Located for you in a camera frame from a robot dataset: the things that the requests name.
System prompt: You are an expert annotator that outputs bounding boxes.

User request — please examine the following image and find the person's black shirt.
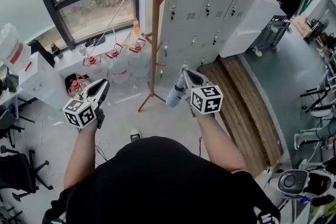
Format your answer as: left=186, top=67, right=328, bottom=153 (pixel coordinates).
left=41, top=135, right=281, bottom=224

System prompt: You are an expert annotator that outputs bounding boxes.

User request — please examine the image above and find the brown cardboard box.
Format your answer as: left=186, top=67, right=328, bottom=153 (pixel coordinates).
left=291, top=15, right=312, bottom=38

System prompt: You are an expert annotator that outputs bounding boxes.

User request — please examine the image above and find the thin white rod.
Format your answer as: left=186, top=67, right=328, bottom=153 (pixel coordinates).
left=100, top=0, right=140, bottom=38

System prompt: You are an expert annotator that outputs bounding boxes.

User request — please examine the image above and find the person's right forearm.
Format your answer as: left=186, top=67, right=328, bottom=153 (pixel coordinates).
left=194, top=110, right=249, bottom=174

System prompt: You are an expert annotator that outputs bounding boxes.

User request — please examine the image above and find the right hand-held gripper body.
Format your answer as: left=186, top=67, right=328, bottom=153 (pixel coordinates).
left=189, top=81, right=224, bottom=118

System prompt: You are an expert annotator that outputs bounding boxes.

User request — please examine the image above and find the grey metal locker cabinet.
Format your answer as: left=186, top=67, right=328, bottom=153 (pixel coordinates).
left=156, top=0, right=287, bottom=80

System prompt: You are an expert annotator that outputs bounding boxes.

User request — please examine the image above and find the person's left forearm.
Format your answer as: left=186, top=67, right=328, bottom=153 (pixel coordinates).
left=63, top=120, right=100, bottom=190

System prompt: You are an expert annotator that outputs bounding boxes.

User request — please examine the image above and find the brown wooden coat stand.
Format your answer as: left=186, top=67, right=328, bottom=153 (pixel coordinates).
left=138, top=0, right=171, bottom=113

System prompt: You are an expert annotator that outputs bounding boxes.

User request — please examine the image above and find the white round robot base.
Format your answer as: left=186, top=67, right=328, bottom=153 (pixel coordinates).
left=269, top=168, right=336, bottom=200

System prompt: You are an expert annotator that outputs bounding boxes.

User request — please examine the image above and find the black framed window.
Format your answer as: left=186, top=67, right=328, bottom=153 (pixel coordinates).
left=28, top=0, right=140, bottom=51

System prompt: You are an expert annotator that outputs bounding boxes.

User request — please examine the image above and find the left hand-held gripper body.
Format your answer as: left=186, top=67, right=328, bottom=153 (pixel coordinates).
left=62, top=91, right=105, bottom=131

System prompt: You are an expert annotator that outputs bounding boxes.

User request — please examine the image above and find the large clear red-labelled water jug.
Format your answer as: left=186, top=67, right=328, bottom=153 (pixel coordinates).
left=0, top=23, right=33, bottom=74

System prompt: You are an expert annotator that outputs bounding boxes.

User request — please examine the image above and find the black office chair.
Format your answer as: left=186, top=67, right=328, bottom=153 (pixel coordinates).
left=0, top=145, right=54, bottom=202

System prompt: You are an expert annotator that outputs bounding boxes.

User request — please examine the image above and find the white floor cable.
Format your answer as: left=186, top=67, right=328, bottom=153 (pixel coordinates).
left=93, top=137, right=110, bottom=161

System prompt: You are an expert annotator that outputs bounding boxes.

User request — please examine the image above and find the white side cabinet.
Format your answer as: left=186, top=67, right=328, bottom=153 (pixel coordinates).
left=17, top=50, right=69, bottom=110

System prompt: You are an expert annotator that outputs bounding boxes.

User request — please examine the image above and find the person's white and black shoe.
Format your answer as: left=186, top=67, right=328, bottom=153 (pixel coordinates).
left=129, top=127, right=143, bottom=143

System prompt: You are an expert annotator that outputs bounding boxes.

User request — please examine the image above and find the dark grey wheeled cart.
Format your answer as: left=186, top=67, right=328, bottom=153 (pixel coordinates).
left=248, top=15, right=292, bottom=57

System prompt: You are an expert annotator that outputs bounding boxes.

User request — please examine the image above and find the dark cylindrical container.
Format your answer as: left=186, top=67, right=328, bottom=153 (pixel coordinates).
left=50, top=42, right=64, bottom=59

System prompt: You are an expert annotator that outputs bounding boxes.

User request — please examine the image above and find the light blue umbrella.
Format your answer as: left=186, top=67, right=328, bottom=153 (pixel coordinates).
left=165, top=65, right=187, bottom=109

